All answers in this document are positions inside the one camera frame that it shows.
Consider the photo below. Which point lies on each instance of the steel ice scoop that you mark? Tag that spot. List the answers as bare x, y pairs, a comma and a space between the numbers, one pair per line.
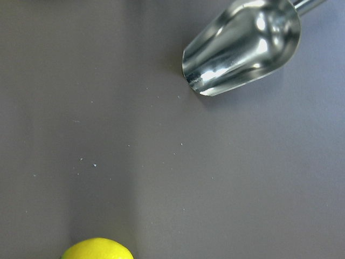
247, 41

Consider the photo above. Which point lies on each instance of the yellow lemon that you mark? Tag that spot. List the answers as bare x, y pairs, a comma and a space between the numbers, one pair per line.
97, 248

